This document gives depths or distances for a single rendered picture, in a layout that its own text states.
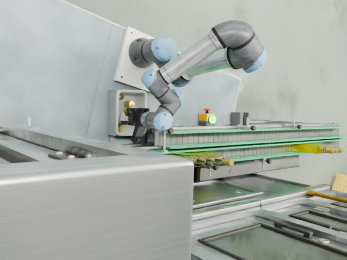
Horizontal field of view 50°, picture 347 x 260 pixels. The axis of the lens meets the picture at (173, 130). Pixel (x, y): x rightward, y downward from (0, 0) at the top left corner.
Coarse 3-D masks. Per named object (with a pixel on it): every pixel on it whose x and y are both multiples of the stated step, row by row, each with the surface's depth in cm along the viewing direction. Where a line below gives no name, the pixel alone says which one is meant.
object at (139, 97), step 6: (120, 90) 175; (126, 90) 177; (132, 90) 179; (138, 90) 182; (126, 96) 186; (132, 96) 188; (138, 96) 188; (144, 96) 185; (120, 102) 184; (138, 102) 189; (144, 102) 185; (120, 108) 184; (126, 108) 186; (120, 114) 184; (126, 126) 187; (132, 126) 189; (126, 132) 183; (132, 132) 185
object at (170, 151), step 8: (240, 144) 222; (248, 144) 225; (256, 144) 225; (264, 144) 226; (272, 144) 230; (280, 144) 235; (160, 152) 177; (168, 152) 180; (176, 152) 183; (184, 152) 187
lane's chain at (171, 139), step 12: (228, 132) 217; (240, 132) 224; (252, 132) 230; (264, 132) 238; (276, 132) 246; (288, 132) 254; (300, 132) 262; (312, 132) 272; (324, 132) 282; (336, 132) 293; (168, 144) 191
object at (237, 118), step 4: (232, 112) 234; (236, 112) 231; (240, 112) 229; (244, 112) 231; (232, 116) 234; (236, 116) 231; (240, 116) 229; (244, 116) 232; (232, 120) 234; (236, 120) 232; (240, 120) 230; (244, 120) 232; (236, 124) 232; (240, 124) 230; (244, 124) 232
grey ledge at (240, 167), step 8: (248, 160) 230; (272, 160) 245; (280, 160) 251; (288, 160) 256; (296, 160) 262; (200, 168) 206; (224, 168) 217; (232, 168) 222; (240, 168) 226; (248, 168) 231; (256, 168) 235; (264, 168) 241; (272, 168) 246; (280, 168) 251; (288, 168) 254; (200, 176) 206; (208, 176) 210; (216, 176) 214; (224, 176) 218
